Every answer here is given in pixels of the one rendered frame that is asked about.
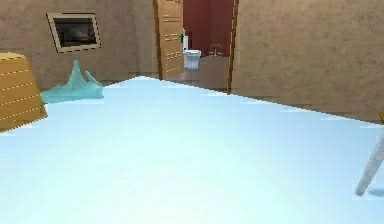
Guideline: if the teal crumpled cloth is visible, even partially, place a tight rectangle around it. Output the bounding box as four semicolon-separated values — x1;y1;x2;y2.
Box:
39;59;105;105

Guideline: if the white toilet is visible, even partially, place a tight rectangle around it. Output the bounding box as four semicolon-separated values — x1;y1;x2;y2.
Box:
182;35;202;70

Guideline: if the yellow wooden chest of drawers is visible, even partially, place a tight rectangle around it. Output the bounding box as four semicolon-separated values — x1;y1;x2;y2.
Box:
0;52;49;134

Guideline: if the framed dark wall picture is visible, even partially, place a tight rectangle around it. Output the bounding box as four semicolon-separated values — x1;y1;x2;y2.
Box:
46;12;102;54

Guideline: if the brown sink cabinet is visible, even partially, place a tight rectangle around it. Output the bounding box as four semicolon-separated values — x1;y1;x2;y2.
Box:
199;43;231;90

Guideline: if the light wooden room door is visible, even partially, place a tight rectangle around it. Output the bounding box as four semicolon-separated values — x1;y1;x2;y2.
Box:
156;0;185;80

